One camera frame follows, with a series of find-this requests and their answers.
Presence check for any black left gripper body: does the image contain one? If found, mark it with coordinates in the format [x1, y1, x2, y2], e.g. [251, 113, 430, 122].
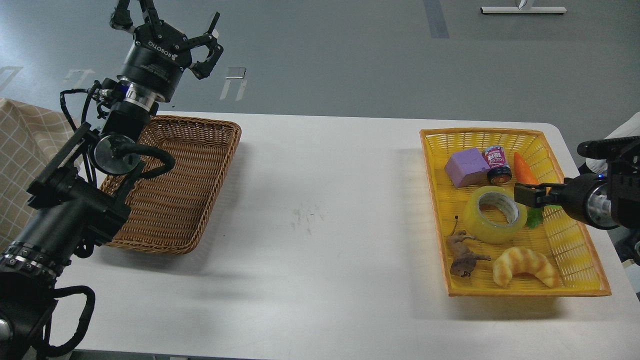
[118, 22, 192, 103]

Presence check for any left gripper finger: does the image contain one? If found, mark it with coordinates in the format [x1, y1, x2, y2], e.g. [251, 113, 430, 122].
[173, 12, 224, 80]
[110, 0, 163, 37]

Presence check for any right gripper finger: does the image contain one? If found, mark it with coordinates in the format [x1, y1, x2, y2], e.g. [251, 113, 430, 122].
[514, 183, 567, 208]

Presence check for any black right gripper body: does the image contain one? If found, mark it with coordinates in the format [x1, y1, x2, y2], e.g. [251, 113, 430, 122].
[548, 173, 608, 230]

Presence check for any yellow tape roll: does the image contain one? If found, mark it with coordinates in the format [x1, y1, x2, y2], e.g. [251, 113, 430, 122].
[461, 186, 528, 245]

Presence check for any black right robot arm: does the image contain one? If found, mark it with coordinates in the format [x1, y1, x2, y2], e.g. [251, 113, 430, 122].
[514, 136, 640, 231]

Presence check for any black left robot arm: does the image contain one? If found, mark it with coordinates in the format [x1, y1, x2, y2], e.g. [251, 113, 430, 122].
[1, 0, 224, 360]

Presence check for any orange toy carrot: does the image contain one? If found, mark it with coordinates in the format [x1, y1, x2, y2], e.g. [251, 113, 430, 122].
[513, 152, 544, 230]

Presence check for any small pink can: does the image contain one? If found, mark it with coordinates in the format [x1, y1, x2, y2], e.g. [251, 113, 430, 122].
[482, 145, 513, 186]

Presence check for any toy croissant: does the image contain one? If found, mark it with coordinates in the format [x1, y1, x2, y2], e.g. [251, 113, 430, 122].
[493, 246, 560, 289]

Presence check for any yellow plastic basket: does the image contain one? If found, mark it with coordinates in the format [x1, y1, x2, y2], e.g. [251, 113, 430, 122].
[420, 127, 611, 297]

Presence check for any purple block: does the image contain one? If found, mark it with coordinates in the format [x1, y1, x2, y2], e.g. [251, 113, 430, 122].
[444, 147, 490, 189]

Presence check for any brown toy lion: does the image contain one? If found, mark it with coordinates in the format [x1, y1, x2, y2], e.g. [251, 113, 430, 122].
[446, 215, 492, 278]

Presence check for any beige checked cloth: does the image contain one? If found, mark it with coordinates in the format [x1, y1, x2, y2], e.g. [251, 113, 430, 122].
[0, 98, 73, 249]

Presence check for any brown wicker basket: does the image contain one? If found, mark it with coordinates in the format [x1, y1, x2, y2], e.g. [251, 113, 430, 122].
[108, 115, 242, 256]

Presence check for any white bar stand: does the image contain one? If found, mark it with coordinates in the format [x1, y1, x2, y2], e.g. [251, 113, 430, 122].
[480, 0, 568, 15]

